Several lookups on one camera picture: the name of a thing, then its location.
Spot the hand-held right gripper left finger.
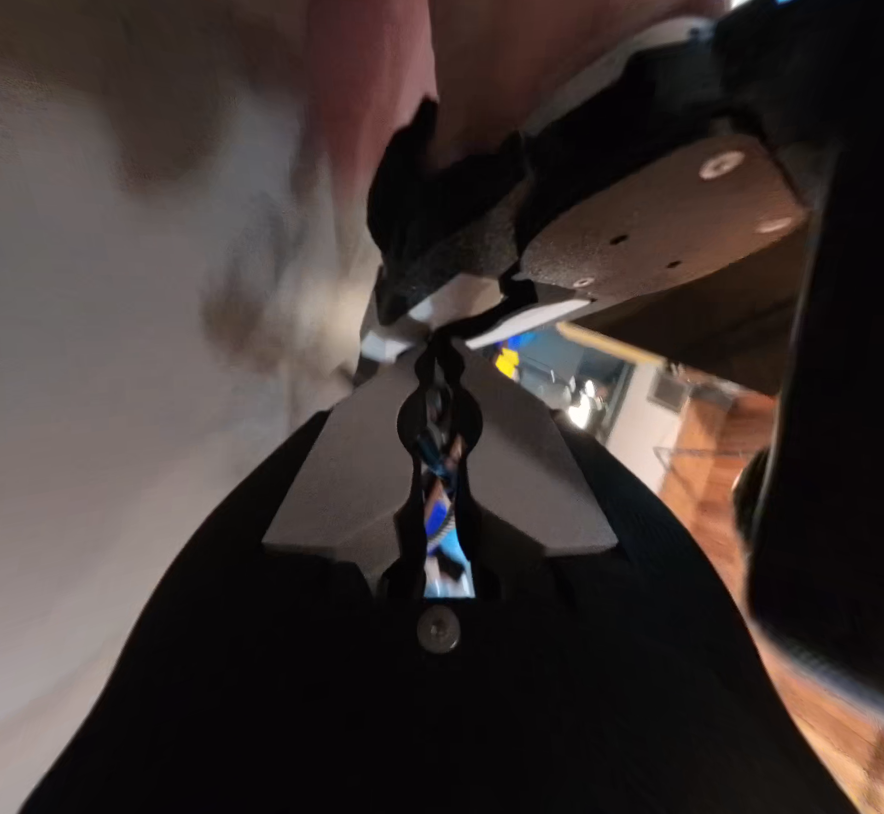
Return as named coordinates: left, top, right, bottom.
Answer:
left=262, top=348, right=432, bottom=578

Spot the grey wall vent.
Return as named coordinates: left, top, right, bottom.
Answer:
left=649, top=371, right=686, bottom=412

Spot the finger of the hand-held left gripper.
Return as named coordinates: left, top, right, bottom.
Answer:
left=448, top=279, right=596, bottom=351
left=358, top=303, right=434, bottom=366

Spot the large beige framed mirror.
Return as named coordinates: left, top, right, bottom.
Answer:
left=556, top=319, right=671, bottom=373

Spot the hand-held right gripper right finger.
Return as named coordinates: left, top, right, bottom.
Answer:
left=449, top=343, right=618, bottom=572

